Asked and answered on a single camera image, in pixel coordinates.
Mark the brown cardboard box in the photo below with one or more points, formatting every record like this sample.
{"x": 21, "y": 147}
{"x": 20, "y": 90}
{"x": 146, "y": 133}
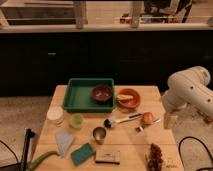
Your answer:
{"x": 107, "y": 156}

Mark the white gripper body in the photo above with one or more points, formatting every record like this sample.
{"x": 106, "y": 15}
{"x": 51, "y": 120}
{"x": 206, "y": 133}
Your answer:
{"x": 169, "y": 120}

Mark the small metal clip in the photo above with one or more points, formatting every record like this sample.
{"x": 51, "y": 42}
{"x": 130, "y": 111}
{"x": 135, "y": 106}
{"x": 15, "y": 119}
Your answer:
{"x": 139, "y": 129}

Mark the small metal cup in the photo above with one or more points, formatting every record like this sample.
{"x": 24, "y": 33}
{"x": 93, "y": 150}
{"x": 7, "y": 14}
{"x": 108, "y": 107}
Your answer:
{"x": 99, "y": 134}

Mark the orange plate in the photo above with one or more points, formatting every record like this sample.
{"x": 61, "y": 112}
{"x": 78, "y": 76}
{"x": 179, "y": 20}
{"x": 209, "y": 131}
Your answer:
{"x": 131, "y": 104}

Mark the green cucumber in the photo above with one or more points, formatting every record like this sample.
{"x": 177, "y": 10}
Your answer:
{"x": 35, "y": 163}

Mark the teal green sponge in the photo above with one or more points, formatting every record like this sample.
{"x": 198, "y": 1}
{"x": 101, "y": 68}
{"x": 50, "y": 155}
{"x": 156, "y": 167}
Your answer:
{"x": 82, "y": 154}

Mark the dark red grape bunch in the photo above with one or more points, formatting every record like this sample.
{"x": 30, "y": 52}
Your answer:
{"x": 155, "y": 160}

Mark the light green paper cup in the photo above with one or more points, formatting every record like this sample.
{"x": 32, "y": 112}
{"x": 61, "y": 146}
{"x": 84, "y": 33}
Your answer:
{"x": 76, "y": 121}

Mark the red yellow apple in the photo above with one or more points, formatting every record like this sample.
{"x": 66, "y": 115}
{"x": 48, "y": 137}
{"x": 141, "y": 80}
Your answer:
{"x": 147, "y": 118}

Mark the green plastic tray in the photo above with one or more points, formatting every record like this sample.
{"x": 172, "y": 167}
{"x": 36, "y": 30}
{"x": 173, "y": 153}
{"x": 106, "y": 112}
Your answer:
{"x": 78, "y": 96}

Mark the black and white brush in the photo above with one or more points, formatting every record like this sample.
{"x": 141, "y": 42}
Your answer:
{"x": 113, "y": 121}

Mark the dark red bowl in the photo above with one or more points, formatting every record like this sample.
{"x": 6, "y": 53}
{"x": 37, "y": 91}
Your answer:
{"x": 101, "y": 93}

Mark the black stand pole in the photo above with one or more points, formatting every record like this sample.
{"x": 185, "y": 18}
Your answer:
{"x": 28, "y": 136}

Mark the white lidded container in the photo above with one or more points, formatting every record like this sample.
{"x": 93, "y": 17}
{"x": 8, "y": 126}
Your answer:
{"x": 55, "y": 115}

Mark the light blue cloth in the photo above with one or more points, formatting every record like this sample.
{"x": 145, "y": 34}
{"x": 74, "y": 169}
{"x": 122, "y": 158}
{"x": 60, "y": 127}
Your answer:
{"x": 64, "y": 140}

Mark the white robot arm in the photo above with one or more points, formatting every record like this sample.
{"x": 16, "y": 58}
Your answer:
{"x": 185, "y": 87}

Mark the yellow banana piece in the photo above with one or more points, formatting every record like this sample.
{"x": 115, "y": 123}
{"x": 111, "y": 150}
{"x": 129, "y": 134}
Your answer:
{"x": 123, "y": 97}

